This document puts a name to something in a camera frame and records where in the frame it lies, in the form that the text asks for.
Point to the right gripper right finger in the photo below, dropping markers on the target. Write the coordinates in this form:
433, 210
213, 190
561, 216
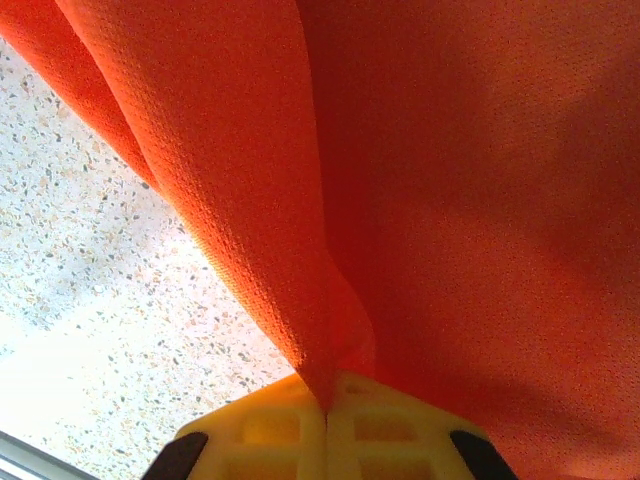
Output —
400, 425

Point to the aluminium frame rail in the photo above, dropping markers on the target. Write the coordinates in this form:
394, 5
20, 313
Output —
15, 467

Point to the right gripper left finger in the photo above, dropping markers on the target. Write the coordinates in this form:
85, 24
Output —
280, 425

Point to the orange t-shirt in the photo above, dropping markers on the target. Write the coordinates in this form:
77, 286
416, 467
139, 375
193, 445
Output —
425, 175

